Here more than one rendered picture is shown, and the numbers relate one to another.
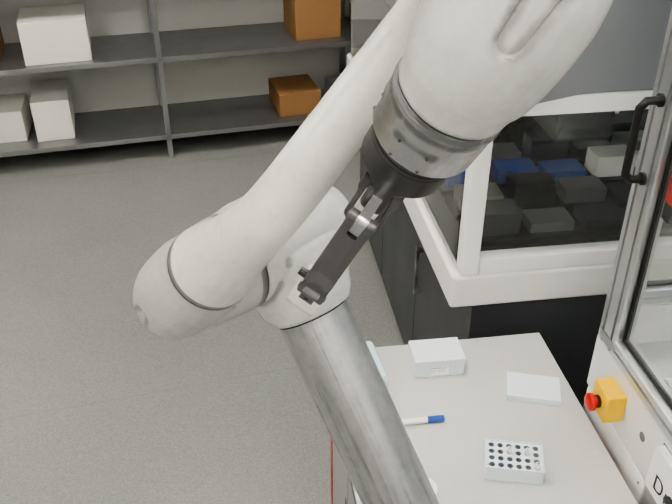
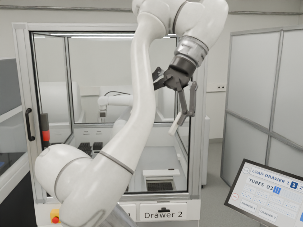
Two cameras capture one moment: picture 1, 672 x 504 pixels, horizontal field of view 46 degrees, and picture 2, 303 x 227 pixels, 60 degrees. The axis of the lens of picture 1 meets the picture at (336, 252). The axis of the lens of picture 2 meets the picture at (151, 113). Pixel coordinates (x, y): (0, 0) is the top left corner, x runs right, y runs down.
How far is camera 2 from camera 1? 0.97 m
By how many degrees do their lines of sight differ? 78
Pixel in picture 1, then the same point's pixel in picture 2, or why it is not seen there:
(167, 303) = (124, 184)
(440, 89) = (215, 36)
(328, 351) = not seen: hidden behind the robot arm
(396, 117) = (201, 50)
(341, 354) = not seen: hidden behind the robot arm
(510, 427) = not seen: outside the picture
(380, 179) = (191, 73)
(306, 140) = (149, 81)
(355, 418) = (122, 212)
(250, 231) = (152, 119)
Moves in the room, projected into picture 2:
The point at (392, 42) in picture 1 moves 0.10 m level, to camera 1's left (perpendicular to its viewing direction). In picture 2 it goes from (147, 47) to (143, 48)
